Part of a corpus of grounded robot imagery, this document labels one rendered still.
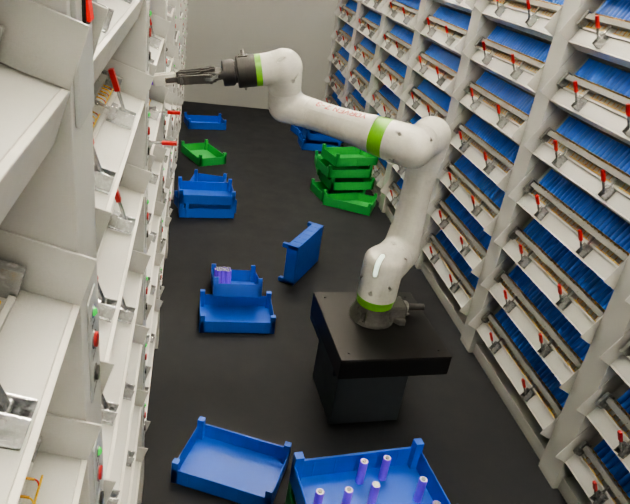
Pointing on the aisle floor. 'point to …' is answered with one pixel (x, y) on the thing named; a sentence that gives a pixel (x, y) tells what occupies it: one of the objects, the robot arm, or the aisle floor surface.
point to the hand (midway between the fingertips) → (165, 78)
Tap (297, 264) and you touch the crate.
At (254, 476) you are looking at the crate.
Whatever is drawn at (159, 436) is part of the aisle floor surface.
